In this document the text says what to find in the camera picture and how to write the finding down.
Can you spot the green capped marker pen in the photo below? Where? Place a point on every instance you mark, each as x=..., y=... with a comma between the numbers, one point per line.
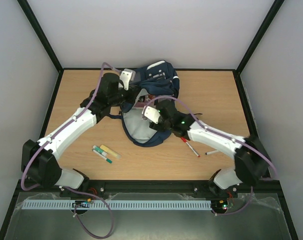
x=102, y=156

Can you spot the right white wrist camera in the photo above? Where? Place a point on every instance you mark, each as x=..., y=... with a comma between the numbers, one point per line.
x=151, y=114

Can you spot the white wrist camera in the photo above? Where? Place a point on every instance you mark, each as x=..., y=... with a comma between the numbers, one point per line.
x=151, y=114
x=126, y=76

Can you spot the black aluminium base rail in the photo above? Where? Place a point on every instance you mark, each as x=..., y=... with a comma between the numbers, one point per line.
x=194, y=188

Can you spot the navy blue school backpack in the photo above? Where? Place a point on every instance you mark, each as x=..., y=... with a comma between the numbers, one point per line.
x=159, y=79

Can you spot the purple capped marker pen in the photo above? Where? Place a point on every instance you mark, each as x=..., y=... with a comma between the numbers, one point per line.
x=211, y=152

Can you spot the red capped marker pen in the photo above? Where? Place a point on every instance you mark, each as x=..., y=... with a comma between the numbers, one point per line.
x=190, y=146

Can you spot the light blue slotted cable duct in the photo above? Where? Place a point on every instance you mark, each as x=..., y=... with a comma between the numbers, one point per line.
x=117, y=205

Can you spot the black enclosure frame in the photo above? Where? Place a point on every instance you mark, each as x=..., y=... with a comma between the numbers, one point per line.
x=272, y=12

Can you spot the pink illustrated paperback book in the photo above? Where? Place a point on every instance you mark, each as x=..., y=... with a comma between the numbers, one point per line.
x=144, y=100

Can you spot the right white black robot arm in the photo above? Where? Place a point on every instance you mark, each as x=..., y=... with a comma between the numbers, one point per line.
x=251, y=160

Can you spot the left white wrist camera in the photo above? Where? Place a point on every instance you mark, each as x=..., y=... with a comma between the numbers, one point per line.
x=126, y=76

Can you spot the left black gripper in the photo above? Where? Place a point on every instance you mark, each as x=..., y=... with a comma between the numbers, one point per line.
x=134, y=90

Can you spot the green white glue stick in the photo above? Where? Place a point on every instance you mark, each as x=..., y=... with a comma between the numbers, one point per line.
x=99, y=150

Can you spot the yellow highlighter pen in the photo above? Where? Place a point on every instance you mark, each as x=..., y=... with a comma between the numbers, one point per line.
x=110, y=151

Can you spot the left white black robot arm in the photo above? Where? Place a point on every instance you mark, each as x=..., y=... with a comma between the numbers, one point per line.
x=40, y=158

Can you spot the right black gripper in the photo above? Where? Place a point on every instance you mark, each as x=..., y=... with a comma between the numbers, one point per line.
x=156, y=125

